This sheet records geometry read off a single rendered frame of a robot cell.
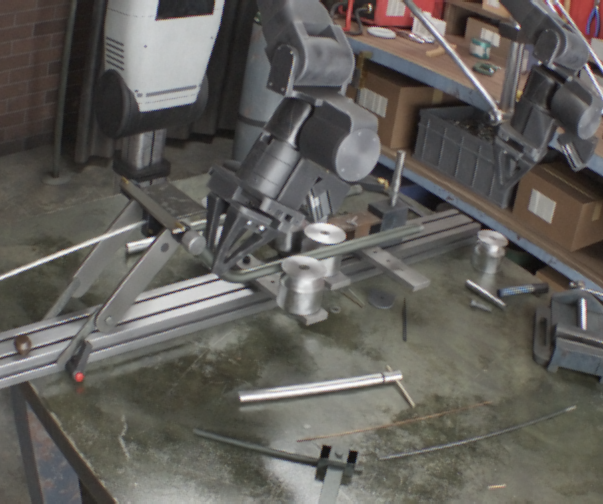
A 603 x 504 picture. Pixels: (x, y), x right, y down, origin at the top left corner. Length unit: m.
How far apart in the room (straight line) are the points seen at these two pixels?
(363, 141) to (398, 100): 1.94
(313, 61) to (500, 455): 0.46
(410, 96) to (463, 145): 0.29
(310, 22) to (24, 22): 2.85
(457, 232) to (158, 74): 0.67
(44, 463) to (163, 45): 0.83
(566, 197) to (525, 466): 1.61
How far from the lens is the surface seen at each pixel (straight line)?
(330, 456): 0.80
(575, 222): 2.40
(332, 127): 0.81
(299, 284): 0.93
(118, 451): 0.79
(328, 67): 0.85
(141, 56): 1.56
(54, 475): 1.29
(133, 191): 0.91
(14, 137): 3.80
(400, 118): 2.79
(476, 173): 2.60
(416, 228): 1.10
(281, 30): 0.86
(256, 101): 2.91
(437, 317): 1.08
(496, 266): 1.22
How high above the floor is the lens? 1.43
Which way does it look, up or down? 29 degrees down
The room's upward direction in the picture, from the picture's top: 10 degrees clockwise
